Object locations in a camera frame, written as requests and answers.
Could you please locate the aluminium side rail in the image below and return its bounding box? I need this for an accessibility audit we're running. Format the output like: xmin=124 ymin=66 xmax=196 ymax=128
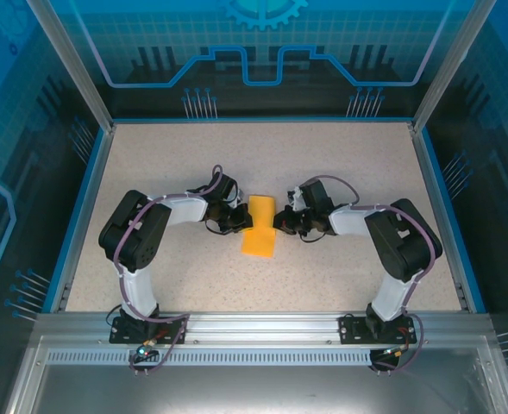
xmin=408 ymin=122 xmax=474 ymax=314
xmin=48 ymin=123 xmax=117 ymax=314

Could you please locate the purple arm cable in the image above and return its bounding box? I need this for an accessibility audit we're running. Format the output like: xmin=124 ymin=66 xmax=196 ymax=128
xmin=105 ymin=165 xmax=224 ymax=377
xmin=311 ymin=174 xmax=438 ymax=377

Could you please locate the aluminium frame post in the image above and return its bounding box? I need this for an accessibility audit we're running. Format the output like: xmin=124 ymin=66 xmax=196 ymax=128
xmin=23 ymin=0 xmax=117 ymax=135
xmin=410 ymin=0 xmax=499 ymax=135

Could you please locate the thin black left gripper wire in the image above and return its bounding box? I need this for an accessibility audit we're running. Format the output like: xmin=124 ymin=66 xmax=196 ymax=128
xmin=204 ymin=217 xmax=237 ymax=238

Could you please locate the slotted grey cable duct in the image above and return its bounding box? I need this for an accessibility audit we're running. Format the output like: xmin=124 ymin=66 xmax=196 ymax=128
xmin=45 ymin=349 xmax=384 ymax=367

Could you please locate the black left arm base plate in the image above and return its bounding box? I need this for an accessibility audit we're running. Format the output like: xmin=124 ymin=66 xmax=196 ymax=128
xmin=109 ymin=314 xmax=190 ymax=346

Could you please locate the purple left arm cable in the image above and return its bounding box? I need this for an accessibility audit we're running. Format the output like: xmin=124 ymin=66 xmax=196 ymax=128
xmin=105 ymin=165 xmax=224 ymax=377

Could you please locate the small connector with green light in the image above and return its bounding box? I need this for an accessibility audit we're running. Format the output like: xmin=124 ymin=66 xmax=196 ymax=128
xmin=135 ymin=340 xmax=159 ymax=361
xmin=380 ymin=344 xmax=412 ymax=360

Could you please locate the grey metal sheet panel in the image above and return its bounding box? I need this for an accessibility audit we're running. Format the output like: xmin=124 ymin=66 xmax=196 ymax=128
xmin=1 ymin=336 xmax=508 ymax=414

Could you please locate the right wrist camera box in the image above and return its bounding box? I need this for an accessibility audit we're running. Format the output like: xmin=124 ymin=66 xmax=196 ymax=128
xmin=286 ymin=185 xmax=305 ymax=211

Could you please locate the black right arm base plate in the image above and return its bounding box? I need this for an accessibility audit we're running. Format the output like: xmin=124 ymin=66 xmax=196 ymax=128
xmin=338 ymin=314 xmax=418 ymax=346

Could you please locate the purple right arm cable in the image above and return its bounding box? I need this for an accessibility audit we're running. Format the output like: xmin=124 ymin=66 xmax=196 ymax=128
xmin=311 ymin=174 xmax=438 ymax=377

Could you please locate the long aluminium mounting rail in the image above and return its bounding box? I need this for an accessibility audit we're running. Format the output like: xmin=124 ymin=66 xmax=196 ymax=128
xmin=33 ymin=310 xmax=494 ymax=346

